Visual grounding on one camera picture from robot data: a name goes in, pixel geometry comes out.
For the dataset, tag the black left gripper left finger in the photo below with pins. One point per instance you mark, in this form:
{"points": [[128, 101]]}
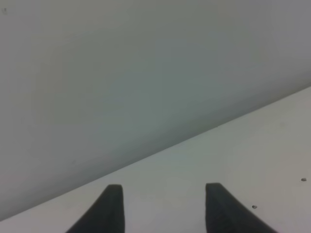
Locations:
{"points": [[106, 215]]}

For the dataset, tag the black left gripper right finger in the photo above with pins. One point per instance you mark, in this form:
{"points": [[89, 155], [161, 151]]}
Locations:
{"points": [[225, 214]]}

